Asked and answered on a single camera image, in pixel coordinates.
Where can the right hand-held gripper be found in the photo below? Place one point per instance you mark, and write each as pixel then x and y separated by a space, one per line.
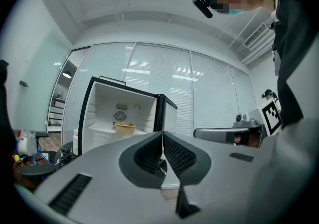
pixel 270 116

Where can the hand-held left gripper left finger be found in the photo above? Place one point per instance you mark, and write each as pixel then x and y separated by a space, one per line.
pixel 104 173

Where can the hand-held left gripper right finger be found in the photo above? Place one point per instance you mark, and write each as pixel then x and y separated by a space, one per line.
pixel 236 180

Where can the yellow plastic tray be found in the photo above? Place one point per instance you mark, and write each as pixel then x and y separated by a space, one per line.
pixel 124 129

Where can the person's right hand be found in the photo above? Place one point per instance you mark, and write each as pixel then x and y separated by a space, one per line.
pixel 253 141

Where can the black marble round table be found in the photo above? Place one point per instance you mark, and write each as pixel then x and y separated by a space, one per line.
pixel 74 159

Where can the white jar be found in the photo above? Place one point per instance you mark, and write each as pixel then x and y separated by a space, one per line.
pixel 75 143

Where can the bundle of items on chair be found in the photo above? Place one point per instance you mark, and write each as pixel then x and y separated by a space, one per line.
pixel 41 154
pixel 25 144

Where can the black shelf with pictures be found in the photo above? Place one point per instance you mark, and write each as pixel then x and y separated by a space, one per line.
pixel 56 104

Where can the small yellow toy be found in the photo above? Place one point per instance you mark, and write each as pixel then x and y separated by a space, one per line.
pixel 16 158

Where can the round ceiling lamp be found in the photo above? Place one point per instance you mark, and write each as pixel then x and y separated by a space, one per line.
pixel 67 74

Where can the white ceiling air vent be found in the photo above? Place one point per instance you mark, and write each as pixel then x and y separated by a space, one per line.
pixel 255 35

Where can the person's black white top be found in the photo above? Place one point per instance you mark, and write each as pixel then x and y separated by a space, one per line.
pixel 294 43

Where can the black head camera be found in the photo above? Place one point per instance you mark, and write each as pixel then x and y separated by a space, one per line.
pixel 203 6

